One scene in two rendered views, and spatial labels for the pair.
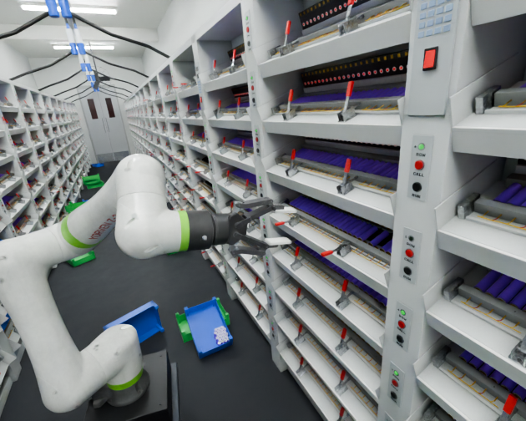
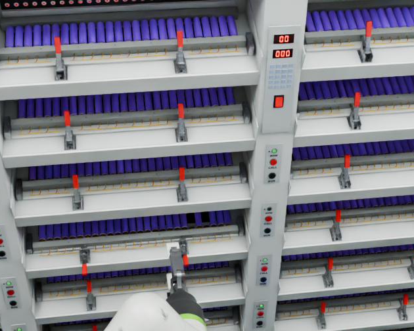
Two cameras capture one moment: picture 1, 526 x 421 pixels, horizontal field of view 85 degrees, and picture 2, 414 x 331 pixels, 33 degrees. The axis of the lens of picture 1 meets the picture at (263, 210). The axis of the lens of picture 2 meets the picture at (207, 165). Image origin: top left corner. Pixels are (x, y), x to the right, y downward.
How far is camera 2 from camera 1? 143 cm
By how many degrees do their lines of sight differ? 65
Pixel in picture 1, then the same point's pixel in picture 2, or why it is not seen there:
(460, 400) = (304, 284)
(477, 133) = (309, 138)
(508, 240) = (322, 182)
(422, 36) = (271, 88)
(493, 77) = not seen: hidden behind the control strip
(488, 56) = not seen: hidden behind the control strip
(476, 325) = (308, 235)
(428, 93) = (278, 119)
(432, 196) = (284, 177)
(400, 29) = (248, 78)
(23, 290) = not seen: outside the picture
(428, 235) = (282, 201)
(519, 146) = (329, 140)
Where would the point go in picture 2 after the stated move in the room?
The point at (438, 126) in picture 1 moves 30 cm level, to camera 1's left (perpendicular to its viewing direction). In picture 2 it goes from (285, 137) to (255, 213)
